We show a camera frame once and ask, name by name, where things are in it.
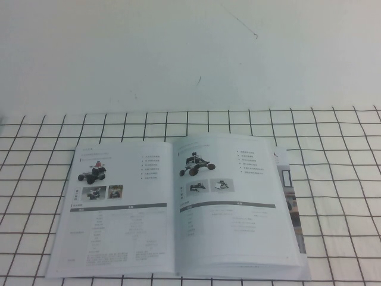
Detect white product catalogue book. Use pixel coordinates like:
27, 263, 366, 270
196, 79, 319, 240
44, 132, 311, 283

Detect white black-grid tablecloth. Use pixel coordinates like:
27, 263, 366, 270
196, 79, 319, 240
0, 105, 381, 286

